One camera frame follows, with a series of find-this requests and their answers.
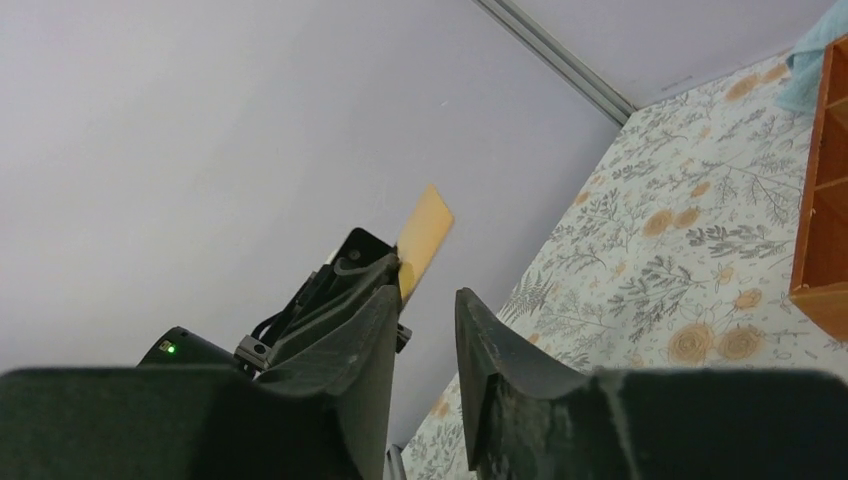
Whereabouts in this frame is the orange wooden compartment tray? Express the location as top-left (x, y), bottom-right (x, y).
top-left (789, 36), bottom-right (847, 342)

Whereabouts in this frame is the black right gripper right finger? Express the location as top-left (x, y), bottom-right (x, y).
top-left (455, 288), bottom-right (847, 479)

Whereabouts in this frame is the light blue cloth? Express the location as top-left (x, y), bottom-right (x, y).
top-left (776, 0), bottom-right (847, 115)

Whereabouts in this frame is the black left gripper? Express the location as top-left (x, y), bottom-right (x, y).
top-left (139, 227), bottom-right (400, 373)

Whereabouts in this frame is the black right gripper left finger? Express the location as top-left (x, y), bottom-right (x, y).
top-left (1, 286), bottom-right (400, 479)

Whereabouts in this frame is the floral patterned table mat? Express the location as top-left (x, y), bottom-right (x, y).
top-left (400, 46), bottom-right (848, 480)

